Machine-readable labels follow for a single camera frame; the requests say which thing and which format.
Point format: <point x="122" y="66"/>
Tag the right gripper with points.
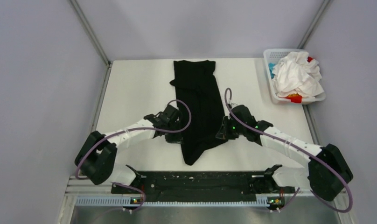
<point x="224" y="133"/>

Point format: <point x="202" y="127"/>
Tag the blue garment in basket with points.
<point x="271" y="66"/>

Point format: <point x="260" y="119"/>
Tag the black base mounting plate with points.
<point x="201" y="185"/>

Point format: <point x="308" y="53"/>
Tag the white perforated laundry basket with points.
<point x="273" y="56"/>

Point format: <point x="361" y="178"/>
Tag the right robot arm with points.
<point x="323" y="170"/>

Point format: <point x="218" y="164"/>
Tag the black t shirt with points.
<point x="199" y="100"/>

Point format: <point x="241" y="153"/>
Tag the white crumpled t shirt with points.
<point x="294" y="73"/>

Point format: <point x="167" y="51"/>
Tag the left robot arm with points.
<point x="96" y="159"/>

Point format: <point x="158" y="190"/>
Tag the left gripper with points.
<point x="177" y="139"/>

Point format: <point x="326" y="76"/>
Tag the white cable duct strip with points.
<point x="123" y="201"/>

